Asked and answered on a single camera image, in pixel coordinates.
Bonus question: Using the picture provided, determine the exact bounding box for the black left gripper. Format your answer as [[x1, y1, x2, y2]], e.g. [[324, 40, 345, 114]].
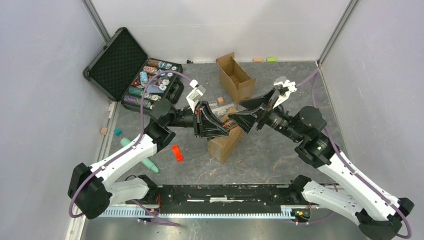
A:
[[166, 100, 230, 138]]

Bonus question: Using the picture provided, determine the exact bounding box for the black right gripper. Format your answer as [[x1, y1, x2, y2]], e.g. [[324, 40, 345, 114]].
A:
[[227, 87, 304, 143]]

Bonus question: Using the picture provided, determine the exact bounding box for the brown cardboard box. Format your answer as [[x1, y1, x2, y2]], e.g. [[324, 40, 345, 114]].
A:
[[207, 126, 244, 164]]

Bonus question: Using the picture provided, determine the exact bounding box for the red black utility knife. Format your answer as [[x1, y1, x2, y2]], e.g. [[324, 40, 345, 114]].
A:
[[222, 119, 238, 131]]

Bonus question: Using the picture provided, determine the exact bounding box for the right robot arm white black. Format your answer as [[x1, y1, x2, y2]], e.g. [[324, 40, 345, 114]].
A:
[[229, 87, 414, 240]]

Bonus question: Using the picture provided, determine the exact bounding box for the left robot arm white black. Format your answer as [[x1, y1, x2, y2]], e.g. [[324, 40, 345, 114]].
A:
[[67, 98, 229, 220]]

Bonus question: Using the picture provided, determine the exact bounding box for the open empty cardboard box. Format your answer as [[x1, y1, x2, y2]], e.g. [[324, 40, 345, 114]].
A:
[[216, 52, 256, 104]]

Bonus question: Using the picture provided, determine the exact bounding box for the clear plastic bag with part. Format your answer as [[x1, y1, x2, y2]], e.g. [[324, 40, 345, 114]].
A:
[[212, 103, 235, 116]]

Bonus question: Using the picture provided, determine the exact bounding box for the orange curved plastic piece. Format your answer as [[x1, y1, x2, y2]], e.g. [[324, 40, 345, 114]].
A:
[[171, 144, 183, 162]]

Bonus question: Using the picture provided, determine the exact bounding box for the mint green marker pen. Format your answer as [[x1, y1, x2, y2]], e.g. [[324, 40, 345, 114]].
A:
[[120, 137, 159, 174]]

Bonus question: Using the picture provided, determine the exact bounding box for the teal small block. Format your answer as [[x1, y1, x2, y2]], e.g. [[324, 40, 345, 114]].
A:
[[113, 128, 122, 136]]

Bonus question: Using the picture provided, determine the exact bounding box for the black poker chip case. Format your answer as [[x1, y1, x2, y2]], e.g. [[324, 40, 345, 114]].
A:
[[83, 27, 184, 113]]

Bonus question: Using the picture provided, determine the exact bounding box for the wooden cube at left edge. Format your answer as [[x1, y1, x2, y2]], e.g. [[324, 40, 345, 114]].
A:
[[100, 127, 108, 136]]

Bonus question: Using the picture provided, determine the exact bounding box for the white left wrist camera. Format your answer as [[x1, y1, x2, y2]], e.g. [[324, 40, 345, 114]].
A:
[[186, 79, 206, 112]]

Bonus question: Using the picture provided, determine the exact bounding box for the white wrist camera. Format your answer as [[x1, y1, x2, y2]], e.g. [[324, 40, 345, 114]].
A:
[[186, 79, 206, 112], [272, 76, 297, 109]]

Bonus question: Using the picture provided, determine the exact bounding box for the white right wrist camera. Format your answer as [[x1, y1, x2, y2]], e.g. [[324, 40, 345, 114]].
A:
[[272, 76, 297, 109]]

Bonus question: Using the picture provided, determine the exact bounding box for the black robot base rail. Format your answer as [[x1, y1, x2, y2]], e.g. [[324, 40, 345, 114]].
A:
[[138, 184, 308, 214]]

